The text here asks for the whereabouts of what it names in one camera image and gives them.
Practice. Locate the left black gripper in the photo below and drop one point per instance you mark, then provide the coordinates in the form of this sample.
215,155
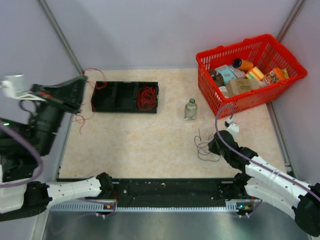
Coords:
68,95

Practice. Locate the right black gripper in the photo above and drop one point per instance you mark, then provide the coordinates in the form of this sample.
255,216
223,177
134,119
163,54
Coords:
212,148

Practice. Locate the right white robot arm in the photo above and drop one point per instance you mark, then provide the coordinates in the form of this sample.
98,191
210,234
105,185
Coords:
298,199

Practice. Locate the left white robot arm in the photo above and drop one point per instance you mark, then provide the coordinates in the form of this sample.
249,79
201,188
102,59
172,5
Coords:
23,146

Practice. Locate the black three-compartment tray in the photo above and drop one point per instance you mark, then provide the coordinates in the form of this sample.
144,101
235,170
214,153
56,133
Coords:
139,97

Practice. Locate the clear glass soda bottle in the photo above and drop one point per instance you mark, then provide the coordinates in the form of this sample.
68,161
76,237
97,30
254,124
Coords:
190,110

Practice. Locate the brown cardboard box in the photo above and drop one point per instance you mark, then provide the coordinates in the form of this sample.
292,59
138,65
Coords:
241,85

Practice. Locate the brown round item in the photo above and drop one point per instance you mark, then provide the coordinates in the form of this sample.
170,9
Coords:
216,77

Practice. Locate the light blue package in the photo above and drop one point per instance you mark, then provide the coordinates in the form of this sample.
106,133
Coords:
226,73

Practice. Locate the yellow sponge pack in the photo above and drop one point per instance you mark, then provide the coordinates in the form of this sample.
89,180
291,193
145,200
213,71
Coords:
255,73

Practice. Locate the orange bottle with dark cap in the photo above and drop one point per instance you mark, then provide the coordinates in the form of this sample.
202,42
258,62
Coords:
242,64

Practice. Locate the orange snack packet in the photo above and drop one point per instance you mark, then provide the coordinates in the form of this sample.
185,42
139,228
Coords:
274,76

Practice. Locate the red plastic shopping basket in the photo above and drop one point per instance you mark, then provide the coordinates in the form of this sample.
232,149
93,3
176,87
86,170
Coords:
263,51

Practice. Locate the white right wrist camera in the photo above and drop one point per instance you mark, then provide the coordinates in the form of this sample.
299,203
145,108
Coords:
232,127

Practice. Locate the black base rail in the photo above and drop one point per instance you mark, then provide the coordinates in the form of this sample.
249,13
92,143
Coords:
173,192

